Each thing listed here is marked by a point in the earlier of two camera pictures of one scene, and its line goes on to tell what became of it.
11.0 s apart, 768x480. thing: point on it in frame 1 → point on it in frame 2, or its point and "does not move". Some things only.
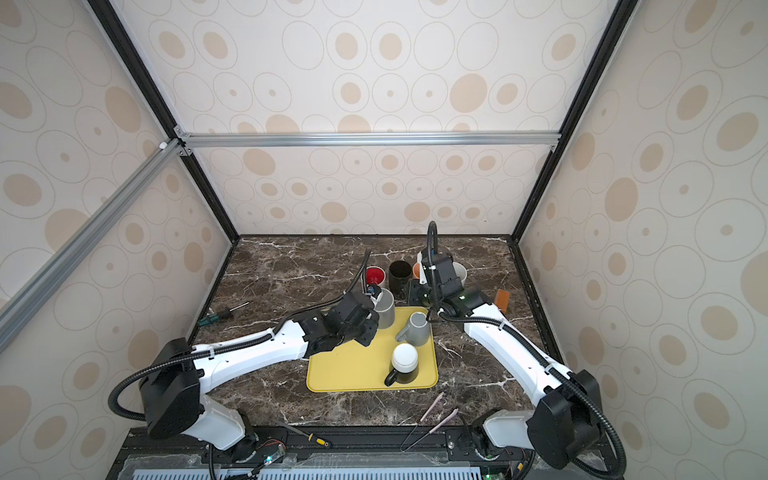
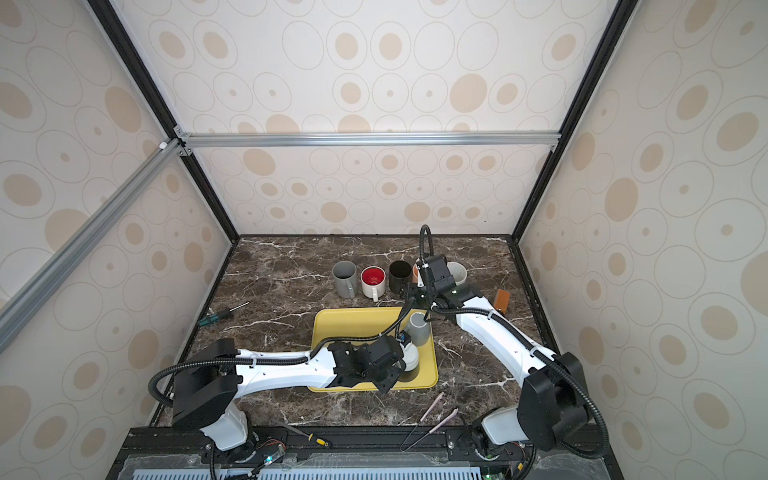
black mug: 399,273 does not move
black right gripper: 413,291 does not move
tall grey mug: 386,309 → 344,273
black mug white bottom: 405,363 does not move
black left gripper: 372,325 → 393,378
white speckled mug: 460,271 does not move
